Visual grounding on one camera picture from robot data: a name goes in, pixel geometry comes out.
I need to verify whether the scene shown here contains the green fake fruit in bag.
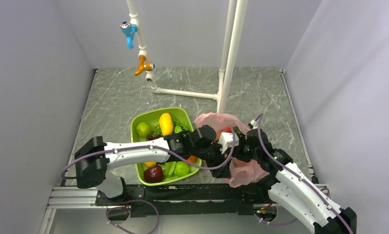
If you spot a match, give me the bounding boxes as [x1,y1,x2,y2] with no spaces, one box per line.
[233,126,242,135]

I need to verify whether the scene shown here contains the small fake watermelon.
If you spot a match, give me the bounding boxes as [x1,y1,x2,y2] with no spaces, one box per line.
[174,125,190,134]

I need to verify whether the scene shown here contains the dark red fake apple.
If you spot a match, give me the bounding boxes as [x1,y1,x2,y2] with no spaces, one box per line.
[143,165,164,183]

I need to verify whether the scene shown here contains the green plastic tray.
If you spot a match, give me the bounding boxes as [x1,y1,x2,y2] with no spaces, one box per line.
[130,107,199,186]

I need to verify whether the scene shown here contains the orange fake tangerine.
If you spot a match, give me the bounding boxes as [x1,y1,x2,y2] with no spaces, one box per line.
[187,156,197,163]

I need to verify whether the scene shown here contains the dark red fake grapes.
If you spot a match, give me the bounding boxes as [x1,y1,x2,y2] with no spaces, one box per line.
[146,135,163,141]

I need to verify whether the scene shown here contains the orange tap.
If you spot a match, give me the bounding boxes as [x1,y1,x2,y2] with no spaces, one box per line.
[134,55,155,76]

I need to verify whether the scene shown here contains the green fake lime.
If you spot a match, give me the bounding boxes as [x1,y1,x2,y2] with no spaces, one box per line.
[174,161,190,177]

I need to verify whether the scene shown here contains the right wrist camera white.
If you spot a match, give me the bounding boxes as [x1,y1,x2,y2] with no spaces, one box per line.
[248,119,258,129]

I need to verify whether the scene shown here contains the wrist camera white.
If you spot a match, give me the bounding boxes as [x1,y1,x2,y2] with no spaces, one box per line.
[248,119,258,129]
[217,127,239,154]

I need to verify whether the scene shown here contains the pink plastic bag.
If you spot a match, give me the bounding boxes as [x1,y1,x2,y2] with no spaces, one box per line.
[195,113,269,188]

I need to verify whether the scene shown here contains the fake green leaves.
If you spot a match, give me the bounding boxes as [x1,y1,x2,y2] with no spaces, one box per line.
[151,117,189,135]

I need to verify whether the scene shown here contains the blue tap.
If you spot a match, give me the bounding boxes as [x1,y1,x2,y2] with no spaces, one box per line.
[120,21,138,50]

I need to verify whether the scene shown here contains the white pvc pipe frame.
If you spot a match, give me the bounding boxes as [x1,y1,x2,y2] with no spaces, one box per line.
[126,0,248,114]

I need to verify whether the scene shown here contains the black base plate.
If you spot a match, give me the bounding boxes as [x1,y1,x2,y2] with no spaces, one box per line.
[95,184,271,217]

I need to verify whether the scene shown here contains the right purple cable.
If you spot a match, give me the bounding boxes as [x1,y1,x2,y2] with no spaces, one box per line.
[254,113,355,234]

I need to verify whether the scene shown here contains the green fake starfruit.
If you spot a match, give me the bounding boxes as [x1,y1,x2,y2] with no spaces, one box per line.
[164,162,177,176]

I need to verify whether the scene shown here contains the orange yellow fake mango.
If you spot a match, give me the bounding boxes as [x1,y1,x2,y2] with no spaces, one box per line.
[144,162,157,168]

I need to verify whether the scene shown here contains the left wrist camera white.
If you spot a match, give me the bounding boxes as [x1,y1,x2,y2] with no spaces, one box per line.
[217,127,239,154]

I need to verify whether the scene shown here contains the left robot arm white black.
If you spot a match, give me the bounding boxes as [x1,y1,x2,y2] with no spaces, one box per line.
[72,125,239,205]

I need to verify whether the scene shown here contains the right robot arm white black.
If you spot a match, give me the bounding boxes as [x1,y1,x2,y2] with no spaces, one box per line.
[235,129,357,234]

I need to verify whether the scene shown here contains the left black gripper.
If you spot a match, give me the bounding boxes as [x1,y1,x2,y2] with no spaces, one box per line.
[191,137,233,178]

